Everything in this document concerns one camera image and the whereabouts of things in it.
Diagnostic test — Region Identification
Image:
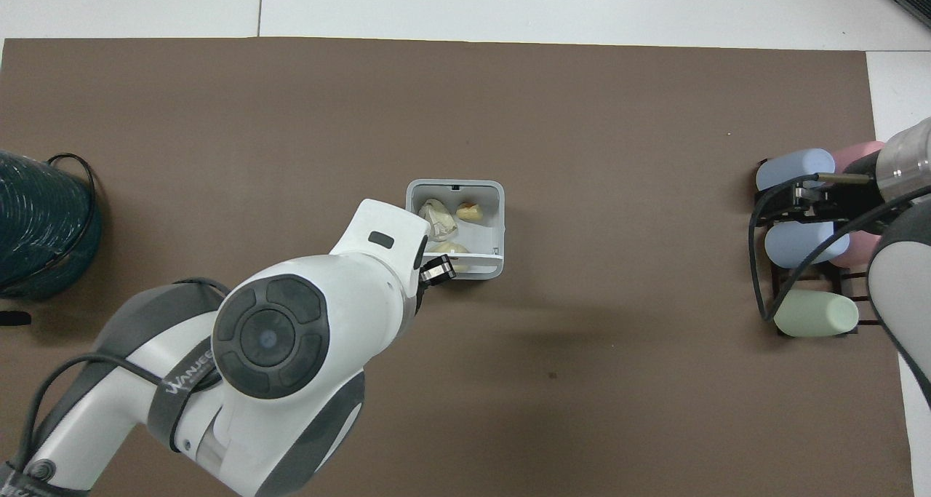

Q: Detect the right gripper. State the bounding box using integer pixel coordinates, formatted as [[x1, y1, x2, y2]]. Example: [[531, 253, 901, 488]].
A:
[[831, 149, 894, 234]]

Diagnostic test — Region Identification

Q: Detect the grey trash can white lid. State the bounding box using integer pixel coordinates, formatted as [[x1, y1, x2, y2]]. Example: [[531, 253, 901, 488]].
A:
[[405, 179, 506, 282]]

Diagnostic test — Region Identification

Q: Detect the blue foam cylinder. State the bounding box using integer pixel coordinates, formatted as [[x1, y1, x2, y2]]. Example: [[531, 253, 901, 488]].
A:
[[764, 220, 851, 269], [756, 148, 836, 191]]

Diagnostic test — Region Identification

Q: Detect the large yellowish scrap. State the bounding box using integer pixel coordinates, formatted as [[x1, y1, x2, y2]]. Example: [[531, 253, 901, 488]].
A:
[[429, 241, 471, 274]]

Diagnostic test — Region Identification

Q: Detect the black cable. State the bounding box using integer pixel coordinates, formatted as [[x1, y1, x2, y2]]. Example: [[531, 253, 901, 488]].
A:
[[44, 153, 100, 288], [748, 174, 922, 324], [4, 353, 172, 477]]

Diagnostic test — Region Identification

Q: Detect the black rack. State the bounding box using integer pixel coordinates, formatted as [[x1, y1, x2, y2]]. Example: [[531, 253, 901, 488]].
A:
[[752, 158, 876, 336]]

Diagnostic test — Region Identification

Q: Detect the dark teal woven basket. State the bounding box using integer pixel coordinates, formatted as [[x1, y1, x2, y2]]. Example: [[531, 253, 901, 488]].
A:
[[0, 149, 103, 301]]

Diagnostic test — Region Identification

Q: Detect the green foam cylinder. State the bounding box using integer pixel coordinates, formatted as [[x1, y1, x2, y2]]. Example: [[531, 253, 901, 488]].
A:
[[773, 289, 860, 338]]

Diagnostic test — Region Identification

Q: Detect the pink foam cylinder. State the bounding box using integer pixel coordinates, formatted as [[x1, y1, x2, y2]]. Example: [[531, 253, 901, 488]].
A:
[[832, 141, 885, 175], [829, 229, 882, 269]]

